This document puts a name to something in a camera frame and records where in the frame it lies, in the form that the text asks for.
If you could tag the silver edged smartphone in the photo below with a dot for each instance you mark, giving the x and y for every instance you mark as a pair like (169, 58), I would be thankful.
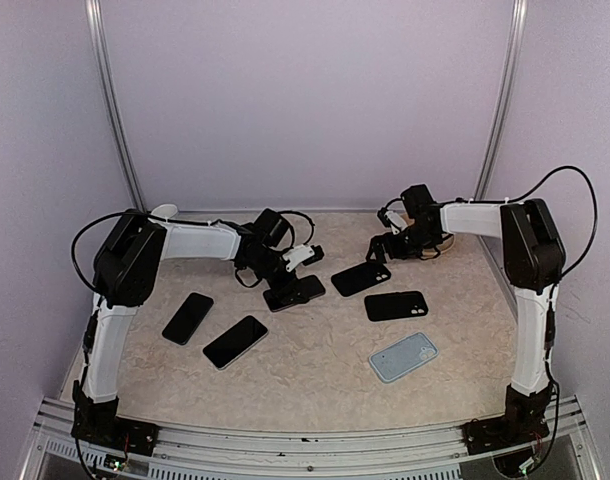
(234, 342)

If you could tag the blue edged smartphone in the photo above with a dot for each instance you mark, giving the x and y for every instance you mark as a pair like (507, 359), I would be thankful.
(187, 318)

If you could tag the front aluminium rail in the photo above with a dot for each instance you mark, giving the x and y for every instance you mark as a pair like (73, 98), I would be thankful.
(192, 452)

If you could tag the left aluminium frame post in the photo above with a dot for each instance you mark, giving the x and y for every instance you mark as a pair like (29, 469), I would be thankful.
(95, 23)

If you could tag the light blue phone case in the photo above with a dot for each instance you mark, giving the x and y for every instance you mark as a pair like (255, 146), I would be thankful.
(403, 357)

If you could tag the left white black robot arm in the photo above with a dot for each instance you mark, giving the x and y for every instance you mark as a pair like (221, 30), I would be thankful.
(125, 270)

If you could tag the light blue mug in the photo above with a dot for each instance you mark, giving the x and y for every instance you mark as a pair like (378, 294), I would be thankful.
(165, 211)

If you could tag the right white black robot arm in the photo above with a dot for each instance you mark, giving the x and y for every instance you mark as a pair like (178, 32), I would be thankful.
(533, 256)

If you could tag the beige plate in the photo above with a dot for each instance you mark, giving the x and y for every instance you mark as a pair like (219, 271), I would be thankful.
(448, 241)

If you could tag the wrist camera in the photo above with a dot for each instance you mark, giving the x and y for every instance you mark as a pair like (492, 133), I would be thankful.
(392, 220)
(302, 255)

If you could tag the aluminium frame post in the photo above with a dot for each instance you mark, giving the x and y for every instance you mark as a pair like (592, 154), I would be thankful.
(510, 67)
(95, 23)

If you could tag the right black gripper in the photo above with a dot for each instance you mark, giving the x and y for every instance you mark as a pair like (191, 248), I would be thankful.
(395, 251)

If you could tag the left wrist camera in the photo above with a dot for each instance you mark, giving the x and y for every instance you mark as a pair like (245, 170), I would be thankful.
(302, 255)

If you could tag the purple edged smartphone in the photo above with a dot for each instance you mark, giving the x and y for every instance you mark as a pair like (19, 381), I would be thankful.
(314, 286)

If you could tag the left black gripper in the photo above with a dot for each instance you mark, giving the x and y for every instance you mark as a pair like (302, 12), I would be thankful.
(291, 279)

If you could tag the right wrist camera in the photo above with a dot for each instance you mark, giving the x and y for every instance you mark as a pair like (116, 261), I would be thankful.
(392, 220)

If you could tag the right aluminium frame post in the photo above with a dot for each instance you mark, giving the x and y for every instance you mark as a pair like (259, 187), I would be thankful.
(510, 67)

